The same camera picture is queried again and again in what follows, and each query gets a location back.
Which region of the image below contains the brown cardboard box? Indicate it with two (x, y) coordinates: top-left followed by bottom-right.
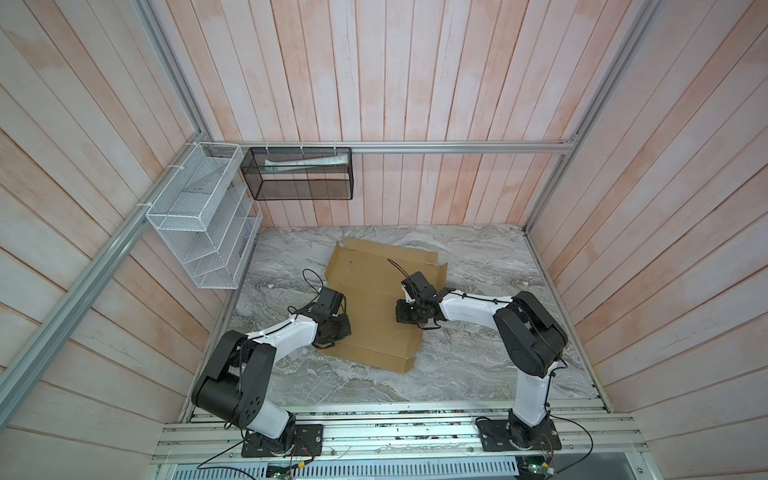
(321, 237), (448, 374)

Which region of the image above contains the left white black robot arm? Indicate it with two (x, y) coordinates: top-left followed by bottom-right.
(191, 313), (351, 440)

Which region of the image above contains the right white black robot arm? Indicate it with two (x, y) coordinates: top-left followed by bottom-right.
(396, 286), (568, 434)

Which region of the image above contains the left green circuit board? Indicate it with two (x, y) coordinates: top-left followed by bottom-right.
(265, 465), (294, 480)

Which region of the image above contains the green circuit board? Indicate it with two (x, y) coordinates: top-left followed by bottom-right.
(265, 465), (294, 480)
(516, 457), (554, 480)

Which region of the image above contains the white paper in black basket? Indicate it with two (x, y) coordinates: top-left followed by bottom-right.
(263, 154), (350, 174)

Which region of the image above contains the right green circuit board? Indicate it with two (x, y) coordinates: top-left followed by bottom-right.
(516, 457), (554, 480)

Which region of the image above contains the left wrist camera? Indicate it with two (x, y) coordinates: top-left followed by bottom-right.
(308, 287), (345, 321)

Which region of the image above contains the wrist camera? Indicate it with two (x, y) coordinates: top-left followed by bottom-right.
(308, 287), (345, 321)
(401, 272), (437, 303)

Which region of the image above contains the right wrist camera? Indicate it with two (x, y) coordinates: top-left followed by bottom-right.
(401, 272), (437, 303)

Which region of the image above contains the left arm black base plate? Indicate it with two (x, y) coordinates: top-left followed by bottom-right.
(241, 422), (324, 458)

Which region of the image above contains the aluminium mounting rail frame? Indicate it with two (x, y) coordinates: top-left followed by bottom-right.
(152, 398), (648, 464)

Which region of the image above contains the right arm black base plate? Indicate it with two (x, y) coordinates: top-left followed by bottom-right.
(474, 415), (562, 452)

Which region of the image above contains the black wire mesh basket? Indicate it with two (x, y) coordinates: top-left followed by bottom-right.
(240, 146), (355, 201)

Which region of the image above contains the white wire mesh shelf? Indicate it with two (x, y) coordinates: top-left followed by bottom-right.
(147, 142), (263, 290)

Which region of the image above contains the white slotted cable duct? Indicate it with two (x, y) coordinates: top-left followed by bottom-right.
(173, 456), (520, 479)

